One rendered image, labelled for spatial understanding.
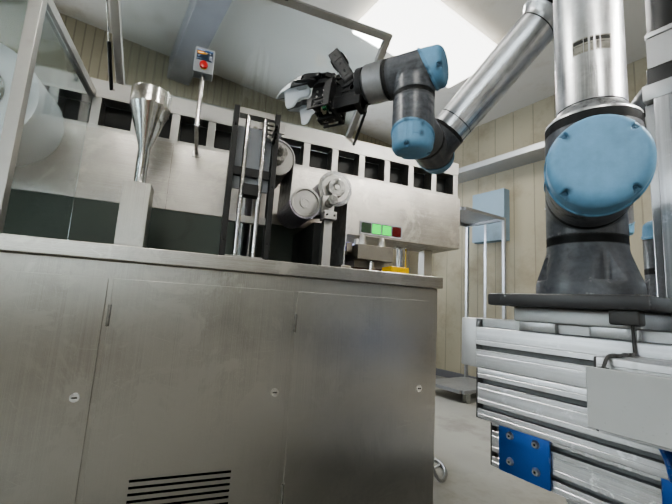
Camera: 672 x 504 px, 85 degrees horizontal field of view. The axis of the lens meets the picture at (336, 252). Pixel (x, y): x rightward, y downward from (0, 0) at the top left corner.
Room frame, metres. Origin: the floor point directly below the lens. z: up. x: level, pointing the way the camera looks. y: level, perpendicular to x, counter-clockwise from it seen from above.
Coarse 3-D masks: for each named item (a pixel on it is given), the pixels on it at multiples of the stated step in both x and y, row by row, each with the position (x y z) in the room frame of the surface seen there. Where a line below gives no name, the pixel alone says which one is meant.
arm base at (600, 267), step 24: (552, 240) 0.60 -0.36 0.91; (576, 240) 0.57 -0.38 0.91; (600, 240) 0.55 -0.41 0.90; (624, 240) 0.55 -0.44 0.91; (552, 264) 0.59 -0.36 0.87; (576, 264) 0.56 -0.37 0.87; (600, 264) 0.54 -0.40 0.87; (624, 264) 0.54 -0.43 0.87; (552, 288) 0.58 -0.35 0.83; (576, 288) 0.55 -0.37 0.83; (600, 288) 0.54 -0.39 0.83; (624, 288) 0.53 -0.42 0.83
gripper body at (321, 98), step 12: (360, 72) 0.64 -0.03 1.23; (324, 84) 0.68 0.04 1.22; (336, 84) 0.69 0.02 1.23; (348, 84) 0.67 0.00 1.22; (312, 96) 0.70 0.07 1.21; (324, 96) 0.67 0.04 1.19; (336, 96) 0.69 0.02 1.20; (348, 96) 0.67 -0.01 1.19; (360, 96) 0.66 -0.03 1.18; (312, 108) 0.69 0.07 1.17; (324, 108) 0.69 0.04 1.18; (336, 108) 0.68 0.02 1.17; (348, 108) 0.68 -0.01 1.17; (360, 108) 0.67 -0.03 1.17; (324, 120) 0.73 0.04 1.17; (336, 120) 0.72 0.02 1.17
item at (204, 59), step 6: (198, 48) 1.25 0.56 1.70; (204, 48) 1.26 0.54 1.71; (198, 54) 1.25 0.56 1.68; (204, 54) 1.26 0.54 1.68; (210, 54) 1.27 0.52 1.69; (198, 60) 1.25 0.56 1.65; (204, 60) 1.26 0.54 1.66; (210, 60) 1.27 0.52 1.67; (198, 66) 1.25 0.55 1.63; (204, 66) 1.25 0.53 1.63; (210, 66) 1.27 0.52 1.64; (198, 72) 1.26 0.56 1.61; (204, 72) 1.26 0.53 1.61; (210, 72) 1.27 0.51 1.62; (210, 78) 1.29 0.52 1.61
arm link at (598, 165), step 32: (576, 0) 0.46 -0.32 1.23; (608, 0) 0.44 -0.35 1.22; (576, 32) 0.46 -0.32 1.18; (608, 32) 0.44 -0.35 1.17; (576, 64) 0.46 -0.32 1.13; (608, 64) 0.44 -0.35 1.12; (576, 96) 0.46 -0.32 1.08; (608, 96) 0.44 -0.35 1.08; (576, 128) 0.44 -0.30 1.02; (608, 128) 0.42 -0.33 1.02; (640, 128) 0.41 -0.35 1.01; (576, 160) 0.44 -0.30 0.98; (608, 160) 0.42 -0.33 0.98; (640, 160) 0.41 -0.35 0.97; (576, 192) 0.45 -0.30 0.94; (608, 192) 0.43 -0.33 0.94; (640, 192) 0.43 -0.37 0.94; (576, 224) 0.54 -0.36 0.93
